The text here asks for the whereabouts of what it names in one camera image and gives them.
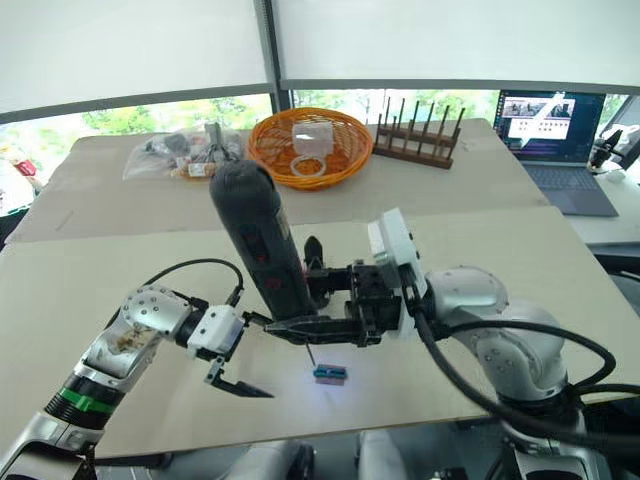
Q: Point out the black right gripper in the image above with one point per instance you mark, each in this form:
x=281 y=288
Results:
x=372 y=305

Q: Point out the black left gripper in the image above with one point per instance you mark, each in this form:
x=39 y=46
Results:
x=214 y=370

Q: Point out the black electric screwdriver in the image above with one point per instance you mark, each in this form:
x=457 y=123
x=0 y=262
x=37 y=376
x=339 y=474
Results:
x=255 y=225

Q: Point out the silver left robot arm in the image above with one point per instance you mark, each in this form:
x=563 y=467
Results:
x=145 y=312

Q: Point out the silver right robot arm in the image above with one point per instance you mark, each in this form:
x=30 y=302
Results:
x=520 y=345

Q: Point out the small green finger piece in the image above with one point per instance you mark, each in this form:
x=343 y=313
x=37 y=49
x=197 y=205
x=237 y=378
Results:
x=330 y=374

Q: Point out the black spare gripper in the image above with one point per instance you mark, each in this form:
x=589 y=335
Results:
x=607 y=145

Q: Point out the beige cardboard sheet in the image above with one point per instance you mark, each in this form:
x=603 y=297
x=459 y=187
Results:
x=350 y=205

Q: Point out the orange wicker basket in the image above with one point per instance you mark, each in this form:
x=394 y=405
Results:
x=345 y=160

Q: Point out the white rounded shape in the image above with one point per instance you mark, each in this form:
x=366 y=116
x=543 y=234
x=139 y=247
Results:
x=380 y=457

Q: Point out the clear plastic cup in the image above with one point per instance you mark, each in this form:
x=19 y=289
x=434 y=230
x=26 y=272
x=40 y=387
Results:
x=312 y=139

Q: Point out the brown wooden peg rack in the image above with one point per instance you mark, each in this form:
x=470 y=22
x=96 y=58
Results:
x=415 y=152

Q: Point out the clear plastic bag of items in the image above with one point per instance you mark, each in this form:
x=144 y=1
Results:
x=165 y=155

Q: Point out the grey open laptop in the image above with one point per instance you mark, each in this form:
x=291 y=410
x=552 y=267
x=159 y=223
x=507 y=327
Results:
x=565 y=180

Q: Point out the white roller blind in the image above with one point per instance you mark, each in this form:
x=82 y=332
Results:
x=125 y=45
x=450 y=40

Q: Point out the white desk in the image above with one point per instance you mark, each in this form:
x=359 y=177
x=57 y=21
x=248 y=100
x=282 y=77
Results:
x=610 y=227

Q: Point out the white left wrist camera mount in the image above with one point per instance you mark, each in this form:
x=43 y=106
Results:
x=216 y=330

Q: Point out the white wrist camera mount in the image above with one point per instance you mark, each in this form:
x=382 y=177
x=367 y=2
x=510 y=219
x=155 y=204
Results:
x=216 y=330
x=395 y=240

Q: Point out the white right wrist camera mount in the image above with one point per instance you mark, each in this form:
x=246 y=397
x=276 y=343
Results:
x=395 y=240

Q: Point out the grey window post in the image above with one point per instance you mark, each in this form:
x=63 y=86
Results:
x=274 y=50

